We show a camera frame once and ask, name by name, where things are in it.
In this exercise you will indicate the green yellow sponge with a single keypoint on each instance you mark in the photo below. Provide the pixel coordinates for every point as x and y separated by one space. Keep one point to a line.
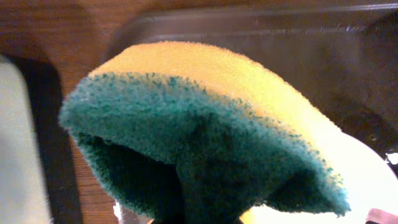
192 133

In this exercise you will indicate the white plate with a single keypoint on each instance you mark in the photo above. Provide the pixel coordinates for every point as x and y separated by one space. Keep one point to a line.
360 180

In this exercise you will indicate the large dark serving tray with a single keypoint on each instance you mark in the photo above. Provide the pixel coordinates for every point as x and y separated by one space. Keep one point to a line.
342 57

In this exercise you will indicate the small black water tray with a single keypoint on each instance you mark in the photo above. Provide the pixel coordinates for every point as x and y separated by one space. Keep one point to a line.
38 183

